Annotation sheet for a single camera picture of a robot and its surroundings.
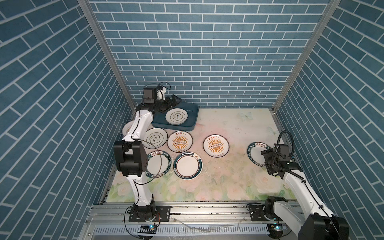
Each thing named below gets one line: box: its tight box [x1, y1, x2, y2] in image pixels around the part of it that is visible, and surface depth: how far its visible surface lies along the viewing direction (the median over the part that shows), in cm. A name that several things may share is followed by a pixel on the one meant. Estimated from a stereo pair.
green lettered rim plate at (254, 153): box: [247, 141, 272, 167], surface depth 99 cm
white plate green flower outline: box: [142, 127, 168, 150], surface depth 104 cm
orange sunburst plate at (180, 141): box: [167, 130, 194, 153], surface depth 104 cm
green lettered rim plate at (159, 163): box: [145, 150, 172, 179], surface depth 91 cm
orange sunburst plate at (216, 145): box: [203, 134, 230, 158], surface depth 101 cm
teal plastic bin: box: [151, 102, 199, 131], surface depth 114 cm
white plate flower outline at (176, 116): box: [165, 108, 188, 126], surface depth 118 cm
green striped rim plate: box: [173, 151, 203, 181], surface depth 91 cm
